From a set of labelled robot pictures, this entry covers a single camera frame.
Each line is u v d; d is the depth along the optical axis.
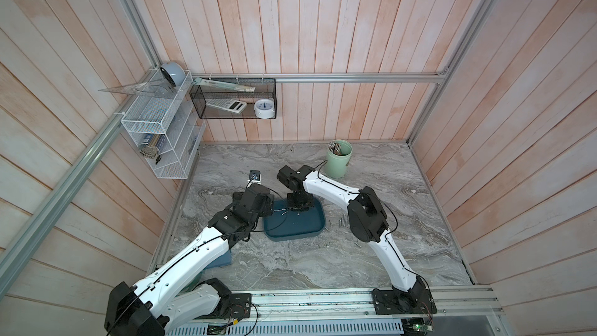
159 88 0.86
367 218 0.57
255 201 0.56
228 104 0.98
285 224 0.91
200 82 0.91
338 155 0.96
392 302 0.72
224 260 0.80
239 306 0.73
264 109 0.94
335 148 0.95
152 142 0.76
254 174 0.66
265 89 0.92
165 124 0.69
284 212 0.94
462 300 0.76
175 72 0.83
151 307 0.39
